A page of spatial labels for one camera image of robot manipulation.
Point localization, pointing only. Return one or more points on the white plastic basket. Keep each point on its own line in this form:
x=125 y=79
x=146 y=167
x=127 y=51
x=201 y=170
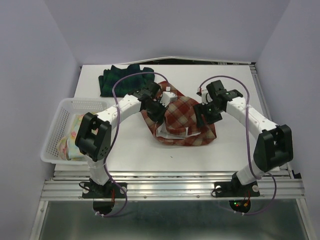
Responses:
x=61 y=125

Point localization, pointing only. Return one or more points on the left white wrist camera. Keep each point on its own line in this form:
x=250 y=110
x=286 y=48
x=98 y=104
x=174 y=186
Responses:
x=168 y=97

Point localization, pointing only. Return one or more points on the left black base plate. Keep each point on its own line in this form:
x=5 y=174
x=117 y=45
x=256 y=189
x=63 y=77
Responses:
x=112 y=191

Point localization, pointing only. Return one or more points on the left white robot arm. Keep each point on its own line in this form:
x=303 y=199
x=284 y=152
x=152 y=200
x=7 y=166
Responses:
x=98 y=132

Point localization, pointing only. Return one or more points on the red plaid skirt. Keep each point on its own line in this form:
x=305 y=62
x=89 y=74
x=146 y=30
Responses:
x=179 y=127

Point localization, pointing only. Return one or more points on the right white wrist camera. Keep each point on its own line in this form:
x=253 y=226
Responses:
x=205 y=96

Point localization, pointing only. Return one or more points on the pastel floral skirt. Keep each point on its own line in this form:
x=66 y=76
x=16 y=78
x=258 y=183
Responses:
x=66 y=147

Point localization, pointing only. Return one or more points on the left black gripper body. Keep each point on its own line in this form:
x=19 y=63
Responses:
x=155 y=110

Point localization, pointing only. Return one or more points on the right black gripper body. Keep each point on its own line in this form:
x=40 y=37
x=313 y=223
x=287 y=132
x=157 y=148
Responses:
x=212 y=114

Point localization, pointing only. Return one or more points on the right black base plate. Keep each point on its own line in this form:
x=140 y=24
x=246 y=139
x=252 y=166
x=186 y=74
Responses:
x=225 y=189

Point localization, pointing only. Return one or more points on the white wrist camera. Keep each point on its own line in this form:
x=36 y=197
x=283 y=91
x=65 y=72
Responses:
x=205 y=96
x=168 y=97

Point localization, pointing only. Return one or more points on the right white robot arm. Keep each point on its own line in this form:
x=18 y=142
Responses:
x=274 y=144

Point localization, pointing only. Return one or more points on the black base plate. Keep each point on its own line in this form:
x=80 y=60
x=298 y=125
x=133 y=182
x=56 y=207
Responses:
x=225 y=189
x=112 y=191

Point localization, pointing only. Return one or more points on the aluminium frame rail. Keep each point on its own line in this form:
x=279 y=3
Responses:
x=165 y=185

